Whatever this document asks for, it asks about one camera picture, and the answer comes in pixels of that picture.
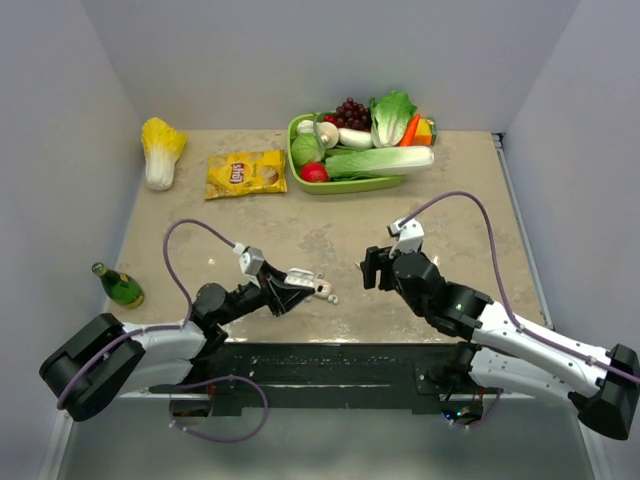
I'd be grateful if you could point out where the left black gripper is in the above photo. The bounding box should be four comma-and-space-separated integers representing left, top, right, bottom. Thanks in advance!
216, 261, 314, 326

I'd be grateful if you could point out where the white earbud charging case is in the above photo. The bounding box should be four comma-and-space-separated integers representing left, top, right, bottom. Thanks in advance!
285, 268, 316, 289

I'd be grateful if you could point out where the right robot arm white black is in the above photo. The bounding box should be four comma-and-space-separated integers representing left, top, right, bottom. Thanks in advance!
360, 246, 639, 440

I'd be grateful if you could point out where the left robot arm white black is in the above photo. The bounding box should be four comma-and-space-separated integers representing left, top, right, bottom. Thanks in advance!
39, 264, 318, 422

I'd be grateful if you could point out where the beige earbud case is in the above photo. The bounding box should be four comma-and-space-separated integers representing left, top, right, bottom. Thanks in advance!
314, 279, 332, 299

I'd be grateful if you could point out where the green plastic basket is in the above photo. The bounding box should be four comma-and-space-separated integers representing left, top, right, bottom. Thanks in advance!
285, 113, 405, 195

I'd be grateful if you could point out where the long white green cabbage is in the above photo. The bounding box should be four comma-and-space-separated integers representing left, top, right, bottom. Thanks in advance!
325, 146, 435, 179

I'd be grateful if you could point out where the red apple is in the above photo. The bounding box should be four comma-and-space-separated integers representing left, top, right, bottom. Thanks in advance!
299, 162, 330, 183

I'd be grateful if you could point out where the yellow Lays chips bag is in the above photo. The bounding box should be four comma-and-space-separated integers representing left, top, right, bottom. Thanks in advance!
205, 150, 288, 200

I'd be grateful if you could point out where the white daikon radish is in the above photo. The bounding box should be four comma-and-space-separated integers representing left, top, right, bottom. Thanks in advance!
338, 128, 374, 150

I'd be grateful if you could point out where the orange carrot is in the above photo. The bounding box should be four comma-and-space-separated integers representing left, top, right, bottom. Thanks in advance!
398, 114, 421, 147

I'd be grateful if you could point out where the round green cabbage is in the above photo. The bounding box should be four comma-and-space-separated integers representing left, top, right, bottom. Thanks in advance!
290, 133, 325, 168

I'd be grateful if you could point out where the beige mushroom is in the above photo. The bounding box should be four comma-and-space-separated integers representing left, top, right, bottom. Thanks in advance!
314, 122, 340, 149

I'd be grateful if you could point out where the orange pumpkin slice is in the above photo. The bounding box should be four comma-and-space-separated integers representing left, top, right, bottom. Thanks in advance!
412, 118, 437, 147

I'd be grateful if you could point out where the green leafy lettuce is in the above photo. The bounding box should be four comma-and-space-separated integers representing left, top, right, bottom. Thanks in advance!
369, 90, 417, 148

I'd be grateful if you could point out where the purple grapes bunch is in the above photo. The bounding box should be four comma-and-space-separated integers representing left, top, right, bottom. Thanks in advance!
331, 97, 372, 132

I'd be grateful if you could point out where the green champagne bottle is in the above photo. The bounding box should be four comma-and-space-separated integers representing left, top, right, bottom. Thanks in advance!
91, 262, 145, 309

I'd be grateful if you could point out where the yellow napa cabbage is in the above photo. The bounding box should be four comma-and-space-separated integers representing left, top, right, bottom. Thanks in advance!
141, 117, 188, 191

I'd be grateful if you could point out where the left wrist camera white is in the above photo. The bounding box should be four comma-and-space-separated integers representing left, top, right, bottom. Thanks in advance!
233, 242, 264, 276

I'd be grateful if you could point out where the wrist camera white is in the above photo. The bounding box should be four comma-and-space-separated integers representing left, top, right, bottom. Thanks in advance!
233, 242, 264, 276
387, 218, 425, 258

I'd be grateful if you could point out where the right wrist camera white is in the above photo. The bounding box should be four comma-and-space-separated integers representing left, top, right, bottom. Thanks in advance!
387, 218, 425, 258

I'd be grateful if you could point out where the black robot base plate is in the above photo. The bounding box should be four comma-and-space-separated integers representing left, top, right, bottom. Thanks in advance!
152, 343, 493, 416

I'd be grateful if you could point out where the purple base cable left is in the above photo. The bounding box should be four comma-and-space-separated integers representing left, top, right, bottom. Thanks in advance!
168, 374, 271, 445

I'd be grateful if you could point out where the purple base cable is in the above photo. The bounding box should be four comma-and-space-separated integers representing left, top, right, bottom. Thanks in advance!
447, 392, 504, 431
168, 374, 271, 445

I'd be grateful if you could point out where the aluminium frame rail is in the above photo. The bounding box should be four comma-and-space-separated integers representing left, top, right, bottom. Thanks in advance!
491, 133, 555, 330

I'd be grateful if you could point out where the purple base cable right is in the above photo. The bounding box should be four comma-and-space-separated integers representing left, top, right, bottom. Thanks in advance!
447, 392, 504, 431

